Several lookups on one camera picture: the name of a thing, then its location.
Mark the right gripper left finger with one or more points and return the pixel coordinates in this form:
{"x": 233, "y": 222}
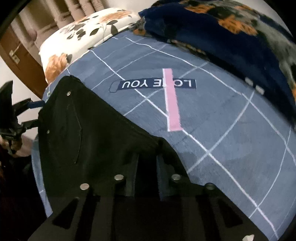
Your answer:
{"x": 82, "y": 211}

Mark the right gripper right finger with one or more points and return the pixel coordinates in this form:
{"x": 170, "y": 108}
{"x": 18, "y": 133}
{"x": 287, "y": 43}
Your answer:
{"x": 187, "y": 211}

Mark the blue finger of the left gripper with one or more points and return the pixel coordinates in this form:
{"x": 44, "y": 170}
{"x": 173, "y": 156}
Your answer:
{"x": 36, "y": 104}

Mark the black pants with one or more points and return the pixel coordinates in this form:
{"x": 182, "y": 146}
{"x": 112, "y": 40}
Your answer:
{"x": 87, "y": 147}

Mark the person's left hand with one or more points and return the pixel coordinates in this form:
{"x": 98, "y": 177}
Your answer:
{"x": 9, "y": 148}

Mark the brown wooden door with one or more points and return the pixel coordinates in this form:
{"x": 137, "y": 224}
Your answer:
{"x": 22, "y": 63}

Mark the floral white pillow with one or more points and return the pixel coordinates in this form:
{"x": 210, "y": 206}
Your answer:
{"x": 71, "y": 42}

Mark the beige striped curtain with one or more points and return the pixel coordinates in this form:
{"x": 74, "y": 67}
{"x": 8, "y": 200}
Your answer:
{"x": 39, "y": 19}

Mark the blue grid bed sheet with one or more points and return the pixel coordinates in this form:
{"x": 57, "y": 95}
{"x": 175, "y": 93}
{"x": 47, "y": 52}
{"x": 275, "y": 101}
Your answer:
{"x": 224, "y": 130}

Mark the navy dog print blanket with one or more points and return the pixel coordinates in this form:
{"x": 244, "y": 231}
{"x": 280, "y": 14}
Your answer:
{"x": 233, "y": 36}

